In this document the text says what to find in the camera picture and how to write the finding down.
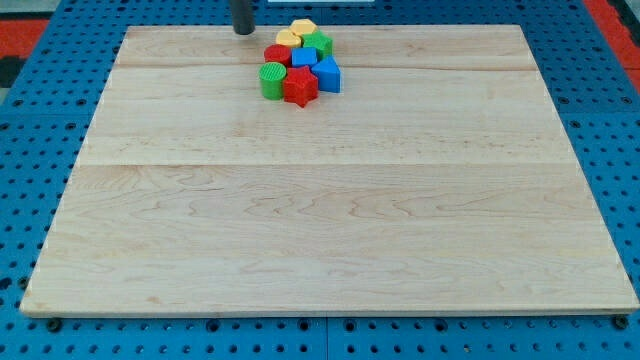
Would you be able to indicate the red star block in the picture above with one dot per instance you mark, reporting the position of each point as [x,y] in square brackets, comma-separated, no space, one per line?
[300,86]

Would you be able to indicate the blue cube block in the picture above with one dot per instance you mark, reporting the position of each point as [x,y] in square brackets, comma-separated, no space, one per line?
[303,56]

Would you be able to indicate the green star block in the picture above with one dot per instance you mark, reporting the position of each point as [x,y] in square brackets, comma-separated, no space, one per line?
[322,43]

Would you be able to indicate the blue triangle block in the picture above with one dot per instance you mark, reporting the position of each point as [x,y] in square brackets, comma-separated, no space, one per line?
[328,73]

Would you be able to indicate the green cylinder block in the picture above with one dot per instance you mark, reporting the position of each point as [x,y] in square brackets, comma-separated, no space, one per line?
[271,77]

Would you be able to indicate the light wooden board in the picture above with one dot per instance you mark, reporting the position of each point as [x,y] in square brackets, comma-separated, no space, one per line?
[440,181]

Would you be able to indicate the red cylinder block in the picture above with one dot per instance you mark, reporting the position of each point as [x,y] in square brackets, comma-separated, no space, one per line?
[279,54]

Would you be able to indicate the yellow heart block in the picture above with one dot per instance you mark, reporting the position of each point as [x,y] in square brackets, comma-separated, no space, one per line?
[288,38]

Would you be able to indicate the yellow hexagon block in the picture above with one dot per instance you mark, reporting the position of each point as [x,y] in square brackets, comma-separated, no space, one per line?
[301,27]

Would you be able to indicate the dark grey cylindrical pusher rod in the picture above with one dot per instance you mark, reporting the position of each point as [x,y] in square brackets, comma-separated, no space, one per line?
[242,16]

